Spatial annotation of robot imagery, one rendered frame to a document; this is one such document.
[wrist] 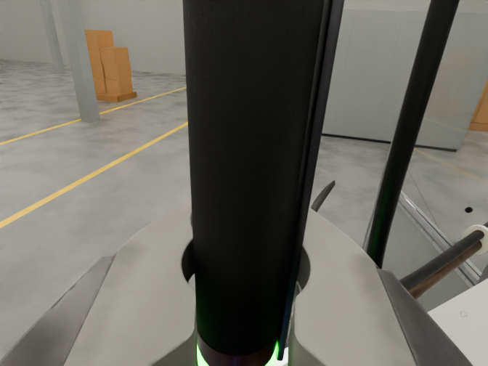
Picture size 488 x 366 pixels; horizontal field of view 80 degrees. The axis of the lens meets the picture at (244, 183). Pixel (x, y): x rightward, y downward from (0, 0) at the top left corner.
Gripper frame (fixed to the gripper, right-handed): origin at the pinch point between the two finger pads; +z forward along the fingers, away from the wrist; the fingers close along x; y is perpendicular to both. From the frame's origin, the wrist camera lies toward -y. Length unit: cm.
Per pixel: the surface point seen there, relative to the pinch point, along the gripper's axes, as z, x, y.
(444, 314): 22, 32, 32
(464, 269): 60, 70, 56
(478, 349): 15.3, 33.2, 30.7
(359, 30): 515, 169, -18
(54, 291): 131, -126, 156
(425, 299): 69, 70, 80
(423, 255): 79, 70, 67
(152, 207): 244, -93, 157
